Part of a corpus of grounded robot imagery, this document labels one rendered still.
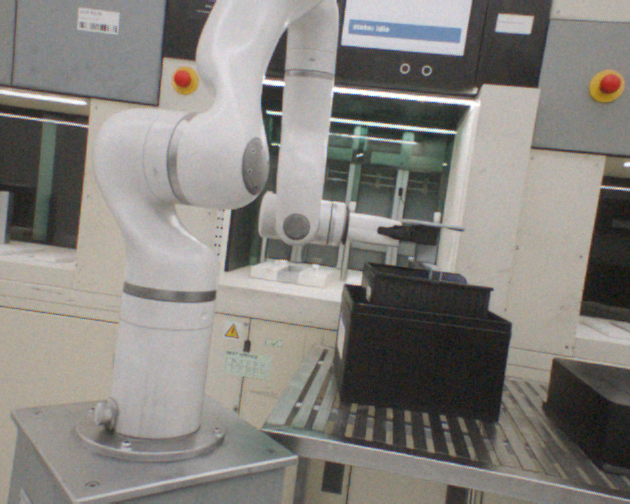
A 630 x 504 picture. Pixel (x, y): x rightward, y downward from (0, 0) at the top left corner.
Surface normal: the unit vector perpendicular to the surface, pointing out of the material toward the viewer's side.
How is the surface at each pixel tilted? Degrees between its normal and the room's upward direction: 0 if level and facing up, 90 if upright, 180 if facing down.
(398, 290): 90
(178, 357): 90
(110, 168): 93
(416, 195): 90
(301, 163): 58
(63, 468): 0
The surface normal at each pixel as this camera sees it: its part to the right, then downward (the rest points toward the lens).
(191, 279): 0.55, 0.11
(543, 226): -0.13, 0.05
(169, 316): 0.24, 0.10
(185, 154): -0.37, 0.00
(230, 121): 0.18, -0.46
